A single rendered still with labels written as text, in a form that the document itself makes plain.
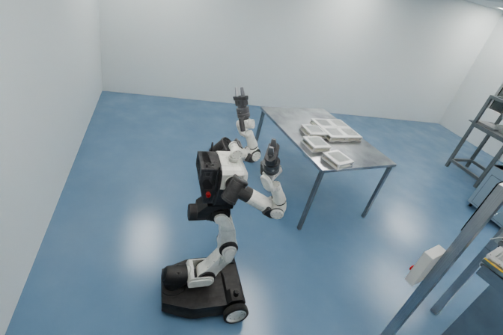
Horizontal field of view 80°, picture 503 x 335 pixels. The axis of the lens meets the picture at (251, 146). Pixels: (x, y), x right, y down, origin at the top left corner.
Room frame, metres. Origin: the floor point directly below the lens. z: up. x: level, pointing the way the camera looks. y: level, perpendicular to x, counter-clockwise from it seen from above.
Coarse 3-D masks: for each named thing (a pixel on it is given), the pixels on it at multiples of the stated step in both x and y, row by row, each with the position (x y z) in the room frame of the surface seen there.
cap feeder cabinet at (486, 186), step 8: (496, 168) 4.07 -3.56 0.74; (488, 176) 4.09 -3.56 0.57; (496, 176) 4.01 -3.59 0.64; (480, 184) 4.12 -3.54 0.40; (488, 184) 4.03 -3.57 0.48; (480, 192) 4.05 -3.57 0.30; (488, 192) 3.97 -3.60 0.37; (472, 200) 4.06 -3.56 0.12; (480, 200) 3.99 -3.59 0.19; (496, 216) 3.71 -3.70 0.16
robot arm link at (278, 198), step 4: (272, 192) 1.34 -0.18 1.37; (276, 192) 1.33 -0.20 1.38; (280, 192) 1.34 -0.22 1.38; (272, 196) 1.35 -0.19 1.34; (276, 196) 1.34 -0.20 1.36; (280, 196) 1.34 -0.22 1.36; (284, 196) 1.37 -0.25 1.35; (272, 200) 1.40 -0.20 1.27; (276, 200) 1.34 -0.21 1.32; (280, 200) 1.34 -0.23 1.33; (284, 200) 1.36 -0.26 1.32; (272, 204) 1.37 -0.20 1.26; (276, 204) 1.35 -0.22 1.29; (280, 204) 1.34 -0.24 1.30; (284, 204) 1.36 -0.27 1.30; (272, 208) 1.34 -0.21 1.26; (280, 208) 1.34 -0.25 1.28; (284, 208) 1.35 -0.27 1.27
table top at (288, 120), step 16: (272, 112) 3.75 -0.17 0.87; (288, 112) 3.90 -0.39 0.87; (304, 112) 4.05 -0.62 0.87; (320, 112) 4.21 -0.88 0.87; (288, 128) 3.38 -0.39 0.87; (336, 144) 3.25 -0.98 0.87; (352, 144) 3.36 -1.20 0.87; (368, 144) 3.48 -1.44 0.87; (320, 160) 2.77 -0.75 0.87; (368, 160) 3.05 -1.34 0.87; (384, 160) 3.15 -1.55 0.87
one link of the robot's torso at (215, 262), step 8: (216, 248) 1.62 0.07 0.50; (232, 248) 1.53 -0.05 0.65; (208, 256) 1.60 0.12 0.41; (216, 256) 1.56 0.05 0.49; (224, 256) 1.51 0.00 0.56; (232, 256) 1.52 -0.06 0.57; (200, 264) 1.57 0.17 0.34; (208, 264) 1.54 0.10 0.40; (216, 264) 1.53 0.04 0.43; (224, 264) 1.55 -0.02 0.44; (200, 272) 1.51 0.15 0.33; (208, 272) 1.51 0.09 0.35; (216, 272) 1.54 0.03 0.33
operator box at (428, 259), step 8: (432, 248) 1.42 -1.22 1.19; (440, 248) 1.44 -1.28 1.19; (424, 256) 1.36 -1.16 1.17; (432, 256) 1.35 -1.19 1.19; (440, 256) 1.39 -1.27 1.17; (416, 264) 1.37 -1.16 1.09; (424, 264) 1.34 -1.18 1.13; (432, 264) 1.36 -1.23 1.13; (416, 272) 1.35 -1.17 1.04; (424, 272) 1.34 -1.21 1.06; (408, 280) 1.35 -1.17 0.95; (416, 280) 1.33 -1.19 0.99
